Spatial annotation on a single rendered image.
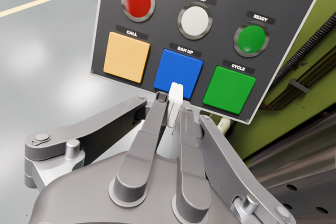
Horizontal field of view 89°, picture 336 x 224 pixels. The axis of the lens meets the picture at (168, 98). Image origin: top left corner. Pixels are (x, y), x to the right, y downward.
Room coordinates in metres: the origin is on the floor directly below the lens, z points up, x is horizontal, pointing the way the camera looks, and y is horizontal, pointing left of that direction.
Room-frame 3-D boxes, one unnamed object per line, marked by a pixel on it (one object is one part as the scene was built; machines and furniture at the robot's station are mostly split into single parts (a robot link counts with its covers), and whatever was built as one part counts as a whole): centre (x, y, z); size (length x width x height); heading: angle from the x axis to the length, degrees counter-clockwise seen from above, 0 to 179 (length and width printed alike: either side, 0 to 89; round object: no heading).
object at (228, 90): (0.25, -0.10, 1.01); 0.07 x 0.05 x 0.07; 91
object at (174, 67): (0.24, 0.00, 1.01); 0.07 x 0.05 x 0.07; 91
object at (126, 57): (0.24, 0.10, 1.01); 0.07 x 0.05 x 0.07; 91
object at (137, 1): (0.29, 0.10, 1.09); 0.05 x 0.03 x 0.04; 66
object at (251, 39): (0.29, -0.10, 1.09); 0.05 x 0.03 x 0.04; 66
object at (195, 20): (0.29, 0.00, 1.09); 0.05 x 0.03 x 0.04; 66
